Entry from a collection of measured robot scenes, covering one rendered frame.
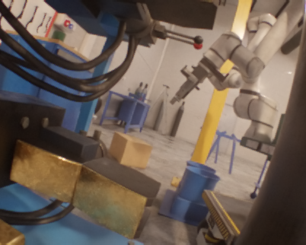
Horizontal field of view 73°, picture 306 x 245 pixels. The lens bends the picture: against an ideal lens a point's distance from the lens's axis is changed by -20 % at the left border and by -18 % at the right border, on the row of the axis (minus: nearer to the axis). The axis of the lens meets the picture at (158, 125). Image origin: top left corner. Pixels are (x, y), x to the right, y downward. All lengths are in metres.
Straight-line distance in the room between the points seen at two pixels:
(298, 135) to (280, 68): 11.95
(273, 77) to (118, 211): 11.64
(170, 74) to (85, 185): 10.82
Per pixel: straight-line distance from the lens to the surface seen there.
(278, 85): 11.96
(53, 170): 0.52
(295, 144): 0.27
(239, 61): 0.96
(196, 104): 11.01
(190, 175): 1.83
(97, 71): 1.35
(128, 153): 2.89
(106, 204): 0.47
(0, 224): 0.23
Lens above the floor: 0.67
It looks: 2 degrees down
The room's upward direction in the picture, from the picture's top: 19 degrees clockwise
